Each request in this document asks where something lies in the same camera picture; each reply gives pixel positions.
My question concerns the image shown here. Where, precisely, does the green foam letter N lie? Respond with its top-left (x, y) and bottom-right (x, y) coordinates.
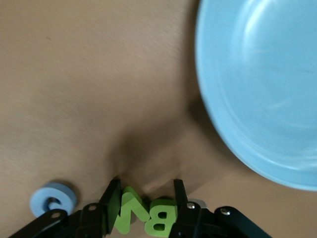
top-left (112, 186), bottom-right (151, 235)

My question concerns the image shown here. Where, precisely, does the green foam letter B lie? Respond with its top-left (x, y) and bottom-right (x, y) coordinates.
top-left (145, 197), bottom-right (179, 236)

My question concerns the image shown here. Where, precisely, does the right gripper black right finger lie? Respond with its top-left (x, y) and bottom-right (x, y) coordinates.
top-left (170, 179), bottom-right (273, 238)

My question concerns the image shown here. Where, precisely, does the brown table mat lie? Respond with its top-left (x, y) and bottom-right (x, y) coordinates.
top-left (0, 0), bottom-right (317, 238)

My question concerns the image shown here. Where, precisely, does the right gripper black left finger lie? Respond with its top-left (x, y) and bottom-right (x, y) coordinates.
top-left (7, 178), bottom-right (122, 238)

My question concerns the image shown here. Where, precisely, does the blue foam letter G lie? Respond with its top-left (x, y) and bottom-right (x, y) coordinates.
top-left (29, 182), bottom-right (77, 216)

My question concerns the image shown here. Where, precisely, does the blue plate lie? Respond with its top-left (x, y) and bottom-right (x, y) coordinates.
top-left (195, 0), bottom-right (317, 191)

